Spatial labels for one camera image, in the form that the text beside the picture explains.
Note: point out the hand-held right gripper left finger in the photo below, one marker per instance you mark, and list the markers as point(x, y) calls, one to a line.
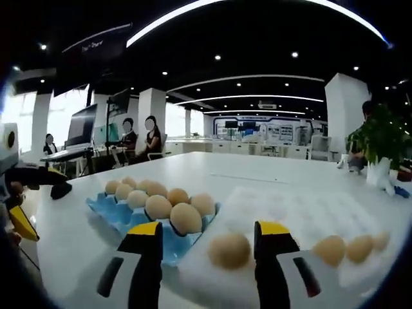
point(145, 270)

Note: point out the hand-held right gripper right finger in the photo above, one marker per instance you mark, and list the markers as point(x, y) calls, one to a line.
point(272, 270)

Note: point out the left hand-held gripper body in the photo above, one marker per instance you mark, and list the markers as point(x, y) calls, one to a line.
point(8, 141)

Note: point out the blue egg tray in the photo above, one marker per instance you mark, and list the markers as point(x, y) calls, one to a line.
point(183, 248)

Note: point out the single brown egg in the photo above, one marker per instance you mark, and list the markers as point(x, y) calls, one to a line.
point(360, 248)
point(330, 251)
point(229, 250)
point(381, 241)

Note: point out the cluster of brown eggs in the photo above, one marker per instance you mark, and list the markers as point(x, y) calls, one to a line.
point(186, 219)

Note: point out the white foam egg holder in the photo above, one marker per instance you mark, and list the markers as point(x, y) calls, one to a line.
point(289, 206)

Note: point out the person's left hand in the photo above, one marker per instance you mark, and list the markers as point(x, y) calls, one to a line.
point(16, 191)

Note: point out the small black object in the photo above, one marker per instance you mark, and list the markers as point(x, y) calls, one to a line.
point(61, 191)

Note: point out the large black monitor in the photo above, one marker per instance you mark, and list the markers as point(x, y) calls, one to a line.
point(80, 125)

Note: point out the long white flat strip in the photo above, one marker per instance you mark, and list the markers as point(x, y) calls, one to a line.
point(251, 179)

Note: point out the black stand with panel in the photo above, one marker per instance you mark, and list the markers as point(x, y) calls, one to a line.
point(119, 104)

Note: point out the black hanging sign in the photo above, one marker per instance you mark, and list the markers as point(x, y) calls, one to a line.
point(90, 64)

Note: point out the white table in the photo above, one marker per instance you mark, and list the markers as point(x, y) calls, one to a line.
point(193, 167)

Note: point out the white low cabinet row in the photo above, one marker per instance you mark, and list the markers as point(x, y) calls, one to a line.
point(225, 147)

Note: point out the grey office chair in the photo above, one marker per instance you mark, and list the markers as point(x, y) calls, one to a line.
point(321, 145)

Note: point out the white square pillar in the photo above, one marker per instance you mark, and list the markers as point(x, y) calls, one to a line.
point(344, 112)
point(153, 103)

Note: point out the white crumpled paper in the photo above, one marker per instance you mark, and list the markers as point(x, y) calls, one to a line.
point(389, 186)

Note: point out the blue cloth item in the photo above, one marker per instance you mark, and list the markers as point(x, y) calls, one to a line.
point(402, 191)

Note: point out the ceiling air vent unit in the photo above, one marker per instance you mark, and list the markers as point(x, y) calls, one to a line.
point(267, 104)

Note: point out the green potted plant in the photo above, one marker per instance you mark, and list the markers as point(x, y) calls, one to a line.
point(383, 138)

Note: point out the blue framed display wall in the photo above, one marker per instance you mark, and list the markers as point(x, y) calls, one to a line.
point(273, 130)

